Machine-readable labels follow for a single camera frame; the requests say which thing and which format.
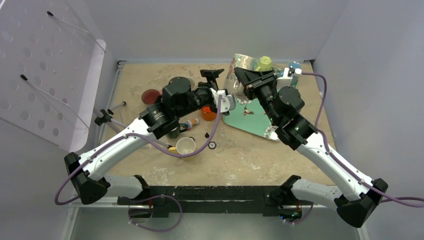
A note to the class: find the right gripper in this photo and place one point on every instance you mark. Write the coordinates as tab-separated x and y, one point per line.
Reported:
252	81

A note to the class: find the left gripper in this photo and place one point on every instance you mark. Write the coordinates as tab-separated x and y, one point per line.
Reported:
211	75

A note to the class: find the beige dragon print mug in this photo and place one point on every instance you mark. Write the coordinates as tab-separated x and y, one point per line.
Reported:
234	82

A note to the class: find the orange mug black handle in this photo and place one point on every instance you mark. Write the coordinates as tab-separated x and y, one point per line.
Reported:
207	114

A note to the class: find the pink halloween mug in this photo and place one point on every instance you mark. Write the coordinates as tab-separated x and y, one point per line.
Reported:
150	96

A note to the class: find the yellow mug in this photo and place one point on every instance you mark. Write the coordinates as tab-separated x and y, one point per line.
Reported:
184	147

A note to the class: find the cream mug with coral print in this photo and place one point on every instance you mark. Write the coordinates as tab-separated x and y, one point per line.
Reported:
192	83

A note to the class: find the dark teal mug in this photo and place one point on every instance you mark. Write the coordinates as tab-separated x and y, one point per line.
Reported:
174	133

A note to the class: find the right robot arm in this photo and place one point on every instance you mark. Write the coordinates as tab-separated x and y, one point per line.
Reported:
354	195

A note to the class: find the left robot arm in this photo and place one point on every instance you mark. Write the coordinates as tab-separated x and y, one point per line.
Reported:
88	172

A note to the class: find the lime green mug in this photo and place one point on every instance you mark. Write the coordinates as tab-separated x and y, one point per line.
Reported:
264	64

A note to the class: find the blue mug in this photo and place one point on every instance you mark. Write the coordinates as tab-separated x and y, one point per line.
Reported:
294	66

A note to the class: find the green floral tray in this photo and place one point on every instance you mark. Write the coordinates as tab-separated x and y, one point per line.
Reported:
250	117

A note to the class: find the ice cream cone toy figure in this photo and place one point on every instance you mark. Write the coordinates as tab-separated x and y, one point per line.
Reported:
191	123

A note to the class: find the white perforated panel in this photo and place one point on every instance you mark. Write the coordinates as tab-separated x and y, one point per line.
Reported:
50	66

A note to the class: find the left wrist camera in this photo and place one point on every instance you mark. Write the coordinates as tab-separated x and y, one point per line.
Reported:
227	101

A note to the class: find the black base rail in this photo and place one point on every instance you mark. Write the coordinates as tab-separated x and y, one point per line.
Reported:
173	206

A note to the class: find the aluminium frame rail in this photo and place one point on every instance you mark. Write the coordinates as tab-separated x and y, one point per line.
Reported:
96	205

